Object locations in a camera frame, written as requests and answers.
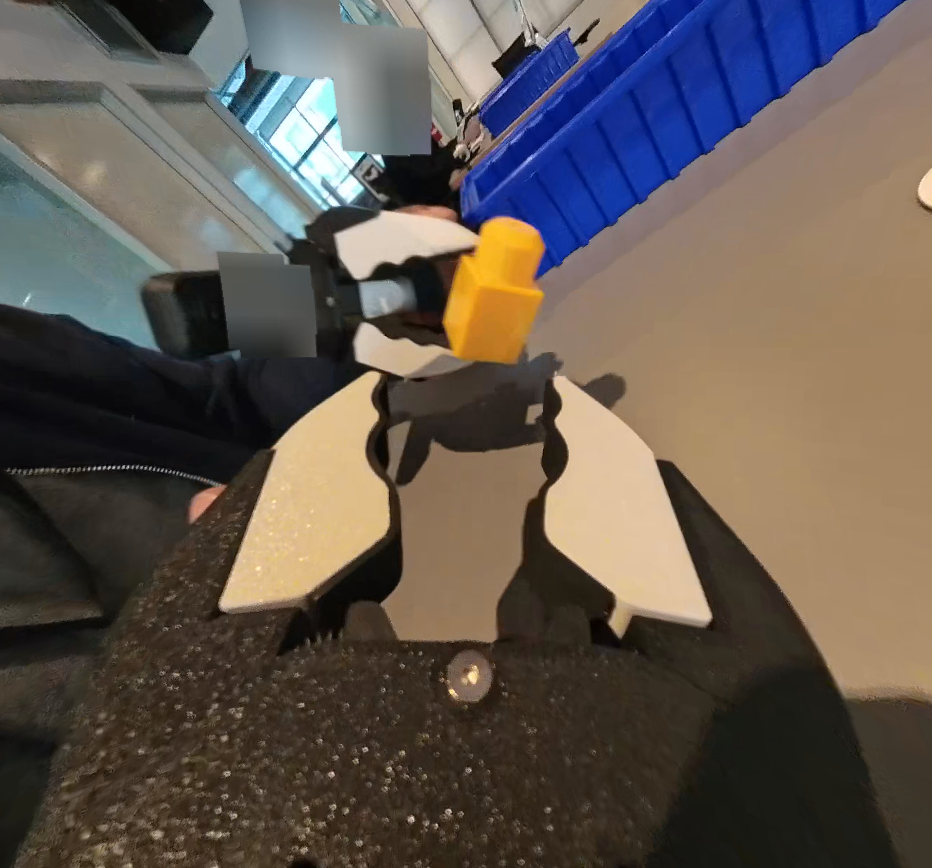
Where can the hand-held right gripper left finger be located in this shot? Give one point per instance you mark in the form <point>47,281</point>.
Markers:
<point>313,518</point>

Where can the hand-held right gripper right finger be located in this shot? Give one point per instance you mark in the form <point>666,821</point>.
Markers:
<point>619,518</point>

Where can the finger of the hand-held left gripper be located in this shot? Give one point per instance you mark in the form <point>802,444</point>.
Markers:
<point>408,234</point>
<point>393,355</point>

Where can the yellow single-stud mega block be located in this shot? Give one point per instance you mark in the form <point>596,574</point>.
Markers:
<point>491,307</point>

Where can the blue plastic bin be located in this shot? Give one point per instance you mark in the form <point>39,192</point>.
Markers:
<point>692,81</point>
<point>531,81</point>

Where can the person's left hand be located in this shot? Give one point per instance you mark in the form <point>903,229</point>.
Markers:
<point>431,212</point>

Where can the white framed glass door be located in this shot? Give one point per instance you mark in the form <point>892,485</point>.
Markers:
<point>109,191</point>

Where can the person's navy jacket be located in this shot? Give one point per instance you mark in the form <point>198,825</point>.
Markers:
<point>87,540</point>

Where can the black box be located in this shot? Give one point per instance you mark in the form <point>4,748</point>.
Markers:
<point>171,1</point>

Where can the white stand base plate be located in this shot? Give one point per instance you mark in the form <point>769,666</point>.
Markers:
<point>926,189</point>

